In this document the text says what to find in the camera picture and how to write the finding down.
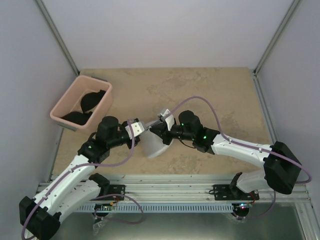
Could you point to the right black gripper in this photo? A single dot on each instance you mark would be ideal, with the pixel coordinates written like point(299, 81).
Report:
point(161, 129)

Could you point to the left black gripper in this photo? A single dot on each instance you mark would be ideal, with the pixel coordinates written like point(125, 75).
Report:
point(128, 145)

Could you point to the white mesh laundry bag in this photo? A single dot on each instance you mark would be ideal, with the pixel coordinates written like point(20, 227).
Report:
point(153, 145)

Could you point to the pink plastic bin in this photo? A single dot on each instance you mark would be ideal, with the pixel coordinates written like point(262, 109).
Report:
point(70, 101)

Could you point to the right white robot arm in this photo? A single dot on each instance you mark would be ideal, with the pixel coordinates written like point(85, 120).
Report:
point(278, 167)

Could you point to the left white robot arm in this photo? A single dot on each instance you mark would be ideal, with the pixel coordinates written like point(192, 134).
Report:
point(41, 216)

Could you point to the black bra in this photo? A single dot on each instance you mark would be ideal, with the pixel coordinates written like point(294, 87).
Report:
point(87, 103)

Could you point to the crumpled clear plastic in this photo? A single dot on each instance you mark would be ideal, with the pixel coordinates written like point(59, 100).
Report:
point(97, 226)

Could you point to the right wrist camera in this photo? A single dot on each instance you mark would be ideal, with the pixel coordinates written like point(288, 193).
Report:
point(166, 118)

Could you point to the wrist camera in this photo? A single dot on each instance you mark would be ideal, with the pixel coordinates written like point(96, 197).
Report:
point(137, 127)
point(166, 118)

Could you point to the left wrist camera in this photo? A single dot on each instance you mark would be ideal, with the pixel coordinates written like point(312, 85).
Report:
point(137, 127)

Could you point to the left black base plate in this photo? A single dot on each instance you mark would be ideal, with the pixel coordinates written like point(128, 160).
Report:
point(112, 192)

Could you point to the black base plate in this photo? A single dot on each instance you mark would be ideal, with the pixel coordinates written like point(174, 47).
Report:
point(112, 192)
point(223, 192)

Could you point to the aluminium rail frame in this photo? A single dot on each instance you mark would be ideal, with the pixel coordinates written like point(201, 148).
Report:
point(259, 215)

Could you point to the slotted cable duct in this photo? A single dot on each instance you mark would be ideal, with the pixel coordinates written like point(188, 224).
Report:
point(159, 208)

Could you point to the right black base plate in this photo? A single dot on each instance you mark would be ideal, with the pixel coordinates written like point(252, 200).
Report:
point(223, 192)

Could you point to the left frame post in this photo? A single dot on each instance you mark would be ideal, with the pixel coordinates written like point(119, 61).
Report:
point(57, 36)

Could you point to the frame post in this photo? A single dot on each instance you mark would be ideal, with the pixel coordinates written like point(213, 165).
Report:
point(57, 36)
point(295, 4)

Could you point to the right frame post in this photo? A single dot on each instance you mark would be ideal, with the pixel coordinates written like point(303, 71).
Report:
point(295, 4)

